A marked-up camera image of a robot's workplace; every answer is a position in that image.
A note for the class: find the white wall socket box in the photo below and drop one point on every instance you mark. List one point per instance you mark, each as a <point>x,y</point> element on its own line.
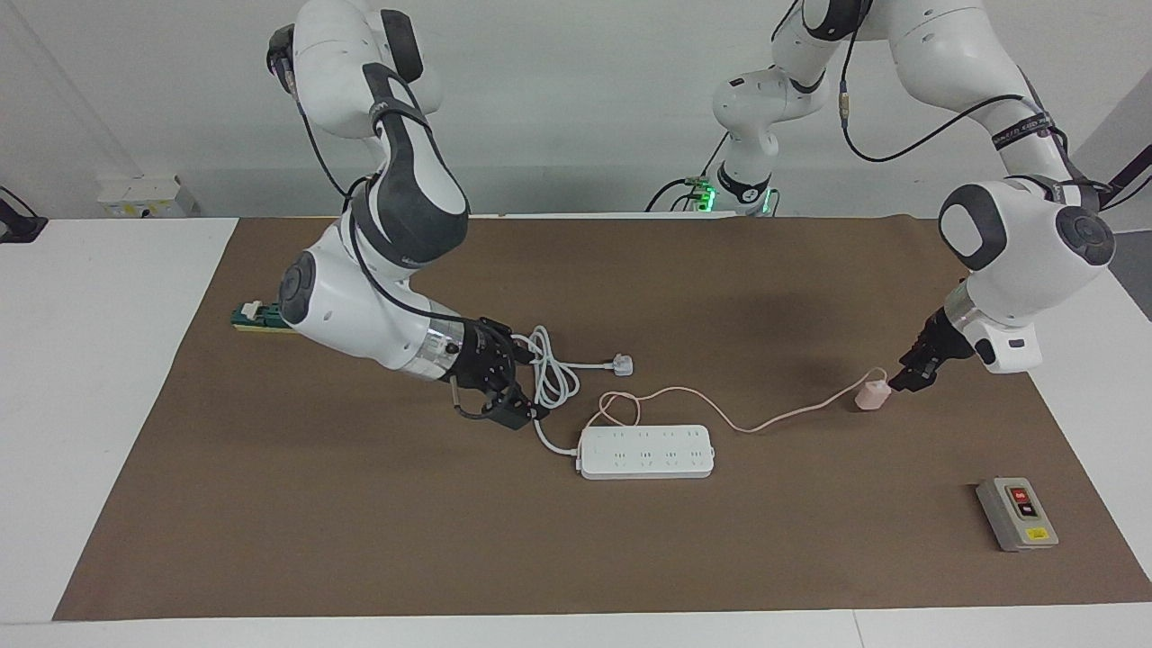
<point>144,198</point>

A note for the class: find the green knife switch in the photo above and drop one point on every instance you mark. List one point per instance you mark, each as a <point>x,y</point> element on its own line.
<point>256,317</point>

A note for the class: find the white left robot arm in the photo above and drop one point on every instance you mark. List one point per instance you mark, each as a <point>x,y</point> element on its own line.
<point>1026,261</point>

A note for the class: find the white power strip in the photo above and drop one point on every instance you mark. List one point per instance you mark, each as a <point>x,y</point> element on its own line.
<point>643,454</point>

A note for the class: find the pink charger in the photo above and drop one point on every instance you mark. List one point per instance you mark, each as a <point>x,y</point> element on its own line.
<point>871,396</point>

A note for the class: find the grey on-off switch box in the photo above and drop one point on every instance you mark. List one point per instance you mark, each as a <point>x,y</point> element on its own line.
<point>1017,515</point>

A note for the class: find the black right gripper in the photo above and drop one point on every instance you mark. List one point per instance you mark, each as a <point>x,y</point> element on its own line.
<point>486,360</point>

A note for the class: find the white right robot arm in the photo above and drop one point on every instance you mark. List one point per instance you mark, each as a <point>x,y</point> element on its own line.
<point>360,306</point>

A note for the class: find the brown table mat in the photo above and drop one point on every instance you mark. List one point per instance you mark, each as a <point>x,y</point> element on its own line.
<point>270,522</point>

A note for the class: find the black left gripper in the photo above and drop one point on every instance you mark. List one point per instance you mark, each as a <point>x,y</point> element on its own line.
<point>940,346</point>

